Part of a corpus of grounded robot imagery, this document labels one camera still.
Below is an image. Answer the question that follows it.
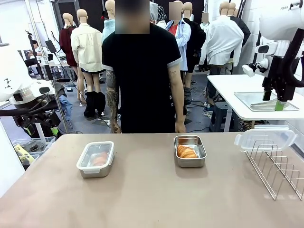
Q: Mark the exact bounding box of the mannequin with red top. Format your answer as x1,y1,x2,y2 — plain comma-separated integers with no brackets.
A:
165,1,192,72

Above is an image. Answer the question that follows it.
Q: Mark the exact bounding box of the person's left forearm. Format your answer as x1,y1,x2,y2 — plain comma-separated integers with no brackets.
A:
172,92,186,123

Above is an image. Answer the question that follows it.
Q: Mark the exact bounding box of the mannequin in black jacket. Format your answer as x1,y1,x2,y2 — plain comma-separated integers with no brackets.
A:
228,2,251,48

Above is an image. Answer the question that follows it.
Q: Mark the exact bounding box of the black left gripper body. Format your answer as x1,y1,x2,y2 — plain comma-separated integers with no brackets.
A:
14,110,61,130

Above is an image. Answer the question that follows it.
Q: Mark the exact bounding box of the silver metal partition pole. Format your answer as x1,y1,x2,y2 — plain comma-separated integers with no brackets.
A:
25,0,73,133

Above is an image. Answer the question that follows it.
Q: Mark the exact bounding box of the clear plastic storage bin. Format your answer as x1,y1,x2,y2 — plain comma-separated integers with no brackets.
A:
11,136,57,159

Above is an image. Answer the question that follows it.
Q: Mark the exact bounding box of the black tripod stand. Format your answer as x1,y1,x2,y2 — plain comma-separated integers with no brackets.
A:
25,30,53,81

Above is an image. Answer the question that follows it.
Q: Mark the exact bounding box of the person in black t-shirt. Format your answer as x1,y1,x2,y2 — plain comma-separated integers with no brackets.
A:
102,0,182,133

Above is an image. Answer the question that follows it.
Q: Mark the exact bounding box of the small mannequin in white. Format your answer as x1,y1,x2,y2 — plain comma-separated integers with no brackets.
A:
200,13,211,34

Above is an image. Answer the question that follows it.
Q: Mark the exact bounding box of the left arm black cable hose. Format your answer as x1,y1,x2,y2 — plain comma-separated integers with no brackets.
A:
0,108,30,117

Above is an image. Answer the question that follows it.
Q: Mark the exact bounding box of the person's right hand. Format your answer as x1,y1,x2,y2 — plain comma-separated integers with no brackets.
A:
110,122,122,134

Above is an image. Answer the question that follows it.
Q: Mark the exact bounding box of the black light stand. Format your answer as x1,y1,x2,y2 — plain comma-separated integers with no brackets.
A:
252,26,263,64

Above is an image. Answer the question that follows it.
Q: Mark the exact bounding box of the mannequin in black coat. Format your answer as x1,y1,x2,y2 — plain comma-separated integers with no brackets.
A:
182,1,207,84

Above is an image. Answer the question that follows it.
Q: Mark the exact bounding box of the blue denim garment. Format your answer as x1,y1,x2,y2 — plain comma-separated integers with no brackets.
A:
58,95,73,128

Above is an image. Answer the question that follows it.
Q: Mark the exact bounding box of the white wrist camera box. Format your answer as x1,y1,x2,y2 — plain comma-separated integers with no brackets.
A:
242,63,256,78

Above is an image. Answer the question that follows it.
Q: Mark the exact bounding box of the seated person in white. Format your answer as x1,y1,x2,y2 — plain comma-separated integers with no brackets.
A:
25,39,48,68

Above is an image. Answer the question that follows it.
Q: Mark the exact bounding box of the tattooed right forearm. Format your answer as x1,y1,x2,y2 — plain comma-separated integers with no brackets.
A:
106,90,119,125

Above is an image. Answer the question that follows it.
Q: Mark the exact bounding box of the mannequin in cream shirt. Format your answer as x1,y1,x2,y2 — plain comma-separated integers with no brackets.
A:
70,9,107,106

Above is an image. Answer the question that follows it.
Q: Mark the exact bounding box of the person's left hand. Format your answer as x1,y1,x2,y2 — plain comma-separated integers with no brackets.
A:
175,120,187,133

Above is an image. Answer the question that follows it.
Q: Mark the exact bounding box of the black stool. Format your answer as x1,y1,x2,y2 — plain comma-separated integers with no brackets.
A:
210,102,230,133

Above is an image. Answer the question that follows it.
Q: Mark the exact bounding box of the steel wire lid rack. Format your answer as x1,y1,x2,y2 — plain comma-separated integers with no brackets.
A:
246,139,304,200

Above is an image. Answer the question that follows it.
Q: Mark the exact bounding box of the mannequin in white shirt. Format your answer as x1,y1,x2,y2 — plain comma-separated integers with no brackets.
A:
199,1,245,75

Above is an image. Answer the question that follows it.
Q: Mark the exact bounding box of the perforated steel baking tray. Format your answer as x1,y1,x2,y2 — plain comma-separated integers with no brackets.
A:
234,91,300,112

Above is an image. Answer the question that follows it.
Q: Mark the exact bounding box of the golden croissant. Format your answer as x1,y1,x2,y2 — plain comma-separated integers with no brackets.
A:
92,152,109,166
176,144,198,159

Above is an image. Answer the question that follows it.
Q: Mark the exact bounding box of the mannequin in pale blue shirt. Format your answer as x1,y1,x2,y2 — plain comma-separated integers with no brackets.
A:
102,0,116,42

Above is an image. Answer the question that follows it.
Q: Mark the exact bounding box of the mannequin in dark red dress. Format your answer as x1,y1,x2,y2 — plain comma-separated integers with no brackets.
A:
58,13,79,100

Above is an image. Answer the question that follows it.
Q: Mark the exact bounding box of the steel food container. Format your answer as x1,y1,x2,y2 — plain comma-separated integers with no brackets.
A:
79,154,114,179
173,135,207,168

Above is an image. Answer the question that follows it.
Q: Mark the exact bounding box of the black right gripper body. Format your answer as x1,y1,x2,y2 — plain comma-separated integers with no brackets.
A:
262,56,296,102

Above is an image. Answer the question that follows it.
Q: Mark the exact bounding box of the mannequin with bucket hat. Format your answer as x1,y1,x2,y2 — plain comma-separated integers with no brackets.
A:
149,2,170,28

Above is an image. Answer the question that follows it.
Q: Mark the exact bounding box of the black flat panel device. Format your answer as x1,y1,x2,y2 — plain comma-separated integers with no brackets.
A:
45,39,57,53

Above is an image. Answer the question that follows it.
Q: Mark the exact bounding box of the clear plastic clip lid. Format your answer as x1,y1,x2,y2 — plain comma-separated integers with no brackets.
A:
234,124,298,152
76,141,115,173

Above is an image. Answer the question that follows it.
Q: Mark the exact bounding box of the black tall boot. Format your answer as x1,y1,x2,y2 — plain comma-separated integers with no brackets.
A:
83,91,98,118
96,91,106,116

